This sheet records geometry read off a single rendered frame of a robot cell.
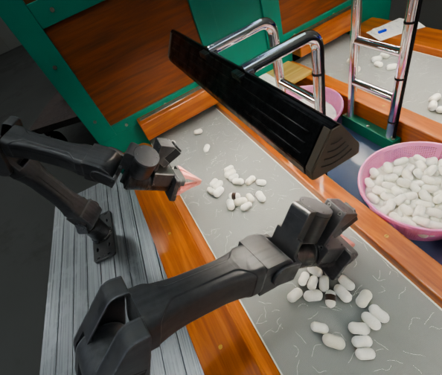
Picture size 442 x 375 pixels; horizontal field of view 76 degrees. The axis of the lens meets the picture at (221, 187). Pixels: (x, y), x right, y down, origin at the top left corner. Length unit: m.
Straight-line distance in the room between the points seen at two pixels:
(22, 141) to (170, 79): 0.55
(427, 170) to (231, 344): 0.60
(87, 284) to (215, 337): 0.49
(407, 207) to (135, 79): 0.88
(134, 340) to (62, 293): 0.71
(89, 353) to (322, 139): 0.37
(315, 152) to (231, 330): 0.39
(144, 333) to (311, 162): 0.28
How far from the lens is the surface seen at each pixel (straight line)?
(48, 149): 0.73
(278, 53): 0.56
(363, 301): 0.62
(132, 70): 1.06
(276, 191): 0.79
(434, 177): 0.86
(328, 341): 0.60
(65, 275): 1.05
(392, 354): 0.62
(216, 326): 0.63
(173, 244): 0.75
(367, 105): 1.00
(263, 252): 0.44
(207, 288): 0.38
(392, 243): 0.68
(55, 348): 0.95
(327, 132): 0.37
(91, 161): 0.69
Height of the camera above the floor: 1.34
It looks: 45 degrees down
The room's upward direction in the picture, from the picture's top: 24 degrees counter-clockwise
